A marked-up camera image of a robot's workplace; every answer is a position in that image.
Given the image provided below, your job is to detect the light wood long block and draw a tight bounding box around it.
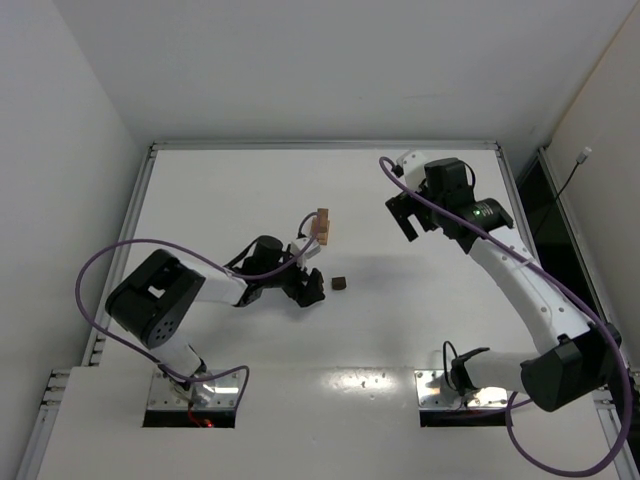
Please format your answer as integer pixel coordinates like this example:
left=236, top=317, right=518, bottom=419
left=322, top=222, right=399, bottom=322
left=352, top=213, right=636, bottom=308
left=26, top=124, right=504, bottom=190
left=317, top=208, right=329, bottom=225

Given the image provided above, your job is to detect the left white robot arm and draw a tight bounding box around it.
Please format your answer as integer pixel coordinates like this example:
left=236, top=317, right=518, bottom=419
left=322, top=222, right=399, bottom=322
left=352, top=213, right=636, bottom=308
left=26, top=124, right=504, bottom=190
left=105, top=234, right=325, bottom=392

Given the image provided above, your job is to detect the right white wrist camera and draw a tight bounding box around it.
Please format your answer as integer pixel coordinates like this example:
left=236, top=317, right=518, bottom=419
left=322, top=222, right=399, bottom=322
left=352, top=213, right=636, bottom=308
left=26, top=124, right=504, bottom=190
left=392, top=150, right=428, bottom=191

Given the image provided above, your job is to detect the metal base plate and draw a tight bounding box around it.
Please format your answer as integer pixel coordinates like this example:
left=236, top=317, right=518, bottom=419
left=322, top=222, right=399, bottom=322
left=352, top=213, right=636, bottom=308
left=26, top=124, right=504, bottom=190
left=414, top=369, right=508, bottom=413
left=146, top=373, right=243, bottom=412

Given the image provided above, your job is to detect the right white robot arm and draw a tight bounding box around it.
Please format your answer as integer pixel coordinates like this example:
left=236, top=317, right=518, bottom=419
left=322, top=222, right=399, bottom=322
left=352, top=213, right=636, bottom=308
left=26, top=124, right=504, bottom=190
left=385, top=158, right=621, bottom=412

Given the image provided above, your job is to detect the pale wood cube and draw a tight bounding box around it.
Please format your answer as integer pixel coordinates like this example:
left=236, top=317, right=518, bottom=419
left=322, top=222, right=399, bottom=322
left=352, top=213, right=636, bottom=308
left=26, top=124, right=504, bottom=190
left=320, top=221, right=331, bottom=236

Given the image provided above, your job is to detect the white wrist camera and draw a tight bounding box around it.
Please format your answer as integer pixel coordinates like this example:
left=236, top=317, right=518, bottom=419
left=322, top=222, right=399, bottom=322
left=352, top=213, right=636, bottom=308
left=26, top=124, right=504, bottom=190
left=392, top=150, right=428, bottom=191
left=289, top=237, right=321, bottom=261

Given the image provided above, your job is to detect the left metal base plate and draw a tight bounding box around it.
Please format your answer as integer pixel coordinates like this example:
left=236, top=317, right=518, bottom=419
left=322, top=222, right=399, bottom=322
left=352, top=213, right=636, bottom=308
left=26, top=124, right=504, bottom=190
left=146, top=373, right=243, bottom=412

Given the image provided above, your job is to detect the black wall cable white plug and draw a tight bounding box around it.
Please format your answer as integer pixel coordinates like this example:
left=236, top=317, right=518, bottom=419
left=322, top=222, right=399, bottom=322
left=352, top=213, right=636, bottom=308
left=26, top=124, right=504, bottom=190
left=547, top=146, right=592, bottom=211

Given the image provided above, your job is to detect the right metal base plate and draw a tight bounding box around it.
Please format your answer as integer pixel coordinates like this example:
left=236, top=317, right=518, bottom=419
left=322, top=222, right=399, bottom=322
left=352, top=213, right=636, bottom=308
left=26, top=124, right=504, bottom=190
left=414, top=369, right=508, bottom=413

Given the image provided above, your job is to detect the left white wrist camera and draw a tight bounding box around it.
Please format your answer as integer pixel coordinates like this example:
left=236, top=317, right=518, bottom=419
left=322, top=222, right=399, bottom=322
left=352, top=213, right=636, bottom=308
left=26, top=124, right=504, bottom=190
left=289, top=237, right=321, bottom=261

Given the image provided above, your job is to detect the dark wood small cube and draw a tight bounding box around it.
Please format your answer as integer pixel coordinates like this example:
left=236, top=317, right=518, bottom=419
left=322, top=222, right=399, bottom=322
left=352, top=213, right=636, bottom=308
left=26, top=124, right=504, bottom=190
left=331, top=276, right=347, bottom=291

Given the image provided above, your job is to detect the purple cable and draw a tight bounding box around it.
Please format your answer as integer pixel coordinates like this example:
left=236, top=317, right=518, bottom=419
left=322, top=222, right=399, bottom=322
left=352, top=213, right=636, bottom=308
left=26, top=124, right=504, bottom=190
left=74, top=210, right=321, bottom=391
left=378, top=156, right=632, bottom=476

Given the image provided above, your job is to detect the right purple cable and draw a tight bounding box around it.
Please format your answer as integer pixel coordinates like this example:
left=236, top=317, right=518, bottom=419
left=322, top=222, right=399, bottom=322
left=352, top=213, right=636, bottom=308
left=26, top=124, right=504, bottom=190
left=378, top=156, right=632, bottom=476

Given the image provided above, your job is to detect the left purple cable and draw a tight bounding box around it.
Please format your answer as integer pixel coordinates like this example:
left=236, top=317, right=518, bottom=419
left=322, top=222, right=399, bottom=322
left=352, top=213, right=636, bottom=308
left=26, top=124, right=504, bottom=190
left=74, top=210, right=321, bottom=391

